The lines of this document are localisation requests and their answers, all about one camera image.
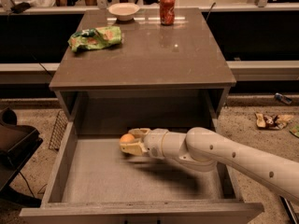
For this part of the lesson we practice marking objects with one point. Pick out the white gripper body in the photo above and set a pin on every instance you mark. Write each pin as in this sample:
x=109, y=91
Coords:
x=153, y=142

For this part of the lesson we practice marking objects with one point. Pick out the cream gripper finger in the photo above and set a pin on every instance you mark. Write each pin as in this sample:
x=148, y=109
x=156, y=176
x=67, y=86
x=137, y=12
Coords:
x=139, y=132
x=134, y=147

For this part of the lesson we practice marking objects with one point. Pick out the orange fruit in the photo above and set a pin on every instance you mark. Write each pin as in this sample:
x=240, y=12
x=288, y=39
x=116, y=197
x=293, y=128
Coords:
x=127, y=138

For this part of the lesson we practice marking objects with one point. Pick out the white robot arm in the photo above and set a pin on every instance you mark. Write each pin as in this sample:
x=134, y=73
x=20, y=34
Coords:
x=201, y=149

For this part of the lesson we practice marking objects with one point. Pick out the open grey top drawer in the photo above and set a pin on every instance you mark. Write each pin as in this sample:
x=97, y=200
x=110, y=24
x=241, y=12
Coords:
x=92, y=182

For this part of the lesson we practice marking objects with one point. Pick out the grey cabinet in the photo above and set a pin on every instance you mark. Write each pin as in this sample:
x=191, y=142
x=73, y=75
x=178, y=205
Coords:
x=172, y=77

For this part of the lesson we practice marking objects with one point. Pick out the green chip bag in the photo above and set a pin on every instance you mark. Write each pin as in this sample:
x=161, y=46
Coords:
x=95, y=38

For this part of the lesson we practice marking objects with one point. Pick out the brown snack wrapper on floor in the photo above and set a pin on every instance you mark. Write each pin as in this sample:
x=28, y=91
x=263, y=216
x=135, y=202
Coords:
x=272, y=122

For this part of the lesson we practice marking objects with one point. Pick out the white bowl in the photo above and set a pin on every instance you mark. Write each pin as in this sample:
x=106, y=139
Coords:
x=123, y=11

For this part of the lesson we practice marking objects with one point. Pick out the red soda can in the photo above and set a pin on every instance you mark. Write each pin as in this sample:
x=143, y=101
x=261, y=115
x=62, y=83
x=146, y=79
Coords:
x=167, y=13

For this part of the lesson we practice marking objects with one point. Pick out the blue can on floor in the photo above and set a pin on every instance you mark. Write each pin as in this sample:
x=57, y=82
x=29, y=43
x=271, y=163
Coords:
x=282, y=98

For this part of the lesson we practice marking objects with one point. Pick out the green packet on floor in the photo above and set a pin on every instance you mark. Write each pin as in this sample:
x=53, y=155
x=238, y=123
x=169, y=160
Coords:
x=295, y=130

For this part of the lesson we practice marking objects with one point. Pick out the black bar on floor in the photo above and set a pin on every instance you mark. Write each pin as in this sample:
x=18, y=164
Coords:
x=290, y=211

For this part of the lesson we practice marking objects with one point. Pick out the wire mesh basket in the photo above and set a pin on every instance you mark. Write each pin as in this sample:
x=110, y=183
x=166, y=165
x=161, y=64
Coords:
x=58, y=131

